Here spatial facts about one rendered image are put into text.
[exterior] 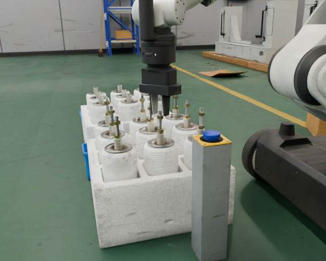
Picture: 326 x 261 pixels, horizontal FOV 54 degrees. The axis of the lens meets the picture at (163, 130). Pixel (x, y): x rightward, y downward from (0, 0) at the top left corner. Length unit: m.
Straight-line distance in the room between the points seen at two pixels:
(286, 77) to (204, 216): 0.39
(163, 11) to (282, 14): 3.49
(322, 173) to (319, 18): 0.40
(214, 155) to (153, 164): 0.21
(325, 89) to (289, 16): 3.48
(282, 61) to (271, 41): 3.31
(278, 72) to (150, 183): 0.43
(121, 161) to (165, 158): 0.12
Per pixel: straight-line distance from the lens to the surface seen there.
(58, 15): 7.16
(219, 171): 0.75
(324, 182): 0.92
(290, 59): 0.86
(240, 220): 1.03
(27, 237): 1.04
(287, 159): 1.03
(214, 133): 0.73
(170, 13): 0.79
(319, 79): 0.81
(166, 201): 0.89
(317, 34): 0.88
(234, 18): 5.46
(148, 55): 0.80
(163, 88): 0.81
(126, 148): 0.87
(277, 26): 4.20
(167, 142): 0.90
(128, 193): 0.85
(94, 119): 1.37
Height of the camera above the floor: 0.57
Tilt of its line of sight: 18 degrees down
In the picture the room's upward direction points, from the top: 1 degrees counter-clockwise
